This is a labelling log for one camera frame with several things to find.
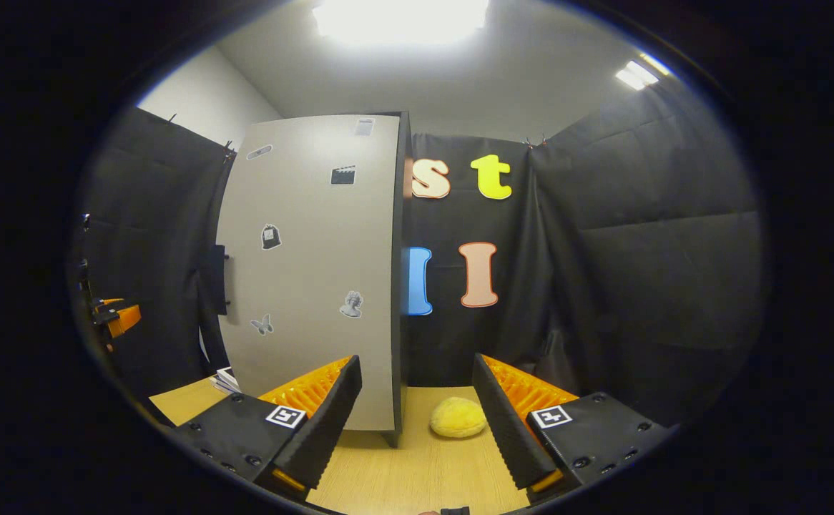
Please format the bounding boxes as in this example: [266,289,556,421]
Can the small ceiling light panel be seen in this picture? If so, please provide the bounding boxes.
[616,52,672,92]

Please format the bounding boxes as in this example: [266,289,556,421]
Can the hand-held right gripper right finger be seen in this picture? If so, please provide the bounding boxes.
[472,353,679,505]

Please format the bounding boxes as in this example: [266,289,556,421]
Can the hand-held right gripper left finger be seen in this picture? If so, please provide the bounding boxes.
[174,355,363,501]

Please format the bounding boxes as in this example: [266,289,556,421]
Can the large ceiling light panel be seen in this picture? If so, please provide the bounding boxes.
[313,0,489,47]

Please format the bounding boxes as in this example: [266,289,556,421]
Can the black backdrop cloth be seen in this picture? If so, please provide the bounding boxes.
[74,107,765,430]

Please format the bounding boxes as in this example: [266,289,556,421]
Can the light grey cabinet door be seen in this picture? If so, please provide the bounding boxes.
[215,114,401,432]

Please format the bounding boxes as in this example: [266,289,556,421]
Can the yellow plush ball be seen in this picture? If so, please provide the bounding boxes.
[429,397,488,438]

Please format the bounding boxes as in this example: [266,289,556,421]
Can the black door handle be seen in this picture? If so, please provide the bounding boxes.
[210,245,231,316]

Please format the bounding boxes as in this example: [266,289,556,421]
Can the dark grey cabinet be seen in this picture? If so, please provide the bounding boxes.
[356,111,413,448]

